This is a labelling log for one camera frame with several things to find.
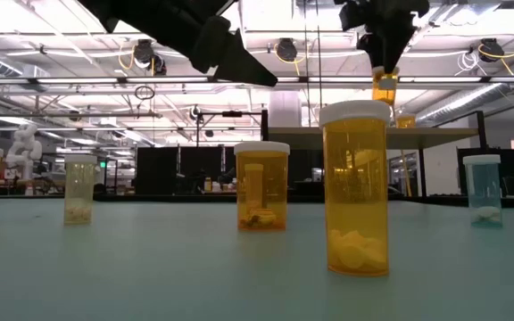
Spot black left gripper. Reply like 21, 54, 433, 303
147, 0, 278, 87

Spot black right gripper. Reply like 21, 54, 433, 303
357, 0, 431, 75

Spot small teal pill bottle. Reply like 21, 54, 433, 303
462, 153, 503, 228

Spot small pale yellow pill bottle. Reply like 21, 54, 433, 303
62, 153, 99, 226

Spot wooden shelf board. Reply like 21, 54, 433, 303
268, 128, 480, 151

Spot white column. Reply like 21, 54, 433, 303
268, 91, 303, 129

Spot long ceiling light bar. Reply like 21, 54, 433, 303
0, 76, 514, 86

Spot small white cap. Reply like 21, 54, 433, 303
319, 100, 393, 278

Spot green table mat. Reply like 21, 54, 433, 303
0, 198, 514, 321

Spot white robot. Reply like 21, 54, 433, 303
4, 123, 44, 182

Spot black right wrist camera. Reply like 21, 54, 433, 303
334, 0, 369, 32

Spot black ceiling cable reel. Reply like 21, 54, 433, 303
478, 37, 506, 63
132, 38, 168, 77
276, 37, 298, 63

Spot yellow reel cord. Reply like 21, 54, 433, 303
273, 43, 303, 77
477, 35, 514, 77
117, 40, 136, 71

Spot white coiled ceiling cable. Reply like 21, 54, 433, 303
455, 51, 481, 75

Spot black hanging cable loop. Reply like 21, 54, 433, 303
134, 85, 156, 102

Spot black table frame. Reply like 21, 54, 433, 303
0, 192, 514, 209

